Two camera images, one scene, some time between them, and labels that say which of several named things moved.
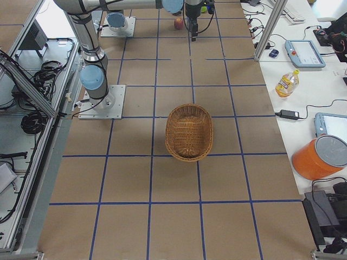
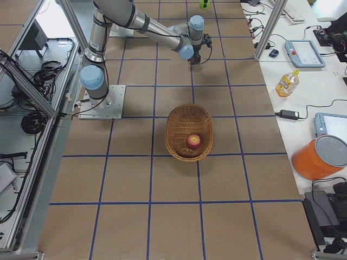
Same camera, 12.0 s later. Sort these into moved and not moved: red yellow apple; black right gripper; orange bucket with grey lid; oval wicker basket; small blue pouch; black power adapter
Moved: black right gripper; red yellow apple
Not moved: orange bucket with grey lid; oval wicker basket; black power adapter; small blue pouch
